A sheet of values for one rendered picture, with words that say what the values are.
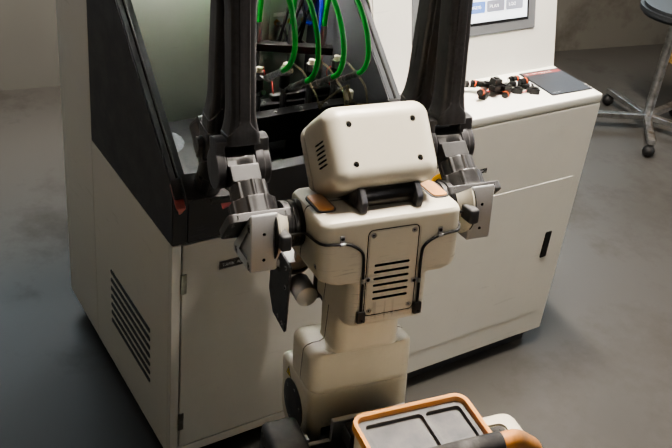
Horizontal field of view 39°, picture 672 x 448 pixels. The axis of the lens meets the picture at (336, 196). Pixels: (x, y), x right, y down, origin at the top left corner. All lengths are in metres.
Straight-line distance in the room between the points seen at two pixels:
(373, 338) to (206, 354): 0.81
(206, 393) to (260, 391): 0.18
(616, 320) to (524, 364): 0.50
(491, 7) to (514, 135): 0.40
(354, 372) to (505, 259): 1.26
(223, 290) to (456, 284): 0.84
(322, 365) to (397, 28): 1.16
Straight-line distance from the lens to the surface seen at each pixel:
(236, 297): 2.48
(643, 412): 3.33
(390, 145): 1.65
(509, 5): 2.93
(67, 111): 2.94
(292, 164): 2.34
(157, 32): 2.64
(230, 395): 2.71
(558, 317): 3.61
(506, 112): 2.71
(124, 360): 2.94
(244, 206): 1.65
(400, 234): 1.66
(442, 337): 3.08
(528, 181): 2.92
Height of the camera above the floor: 2.10
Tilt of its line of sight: 31 degrees down
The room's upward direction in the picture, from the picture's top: 7 degrees clockwise
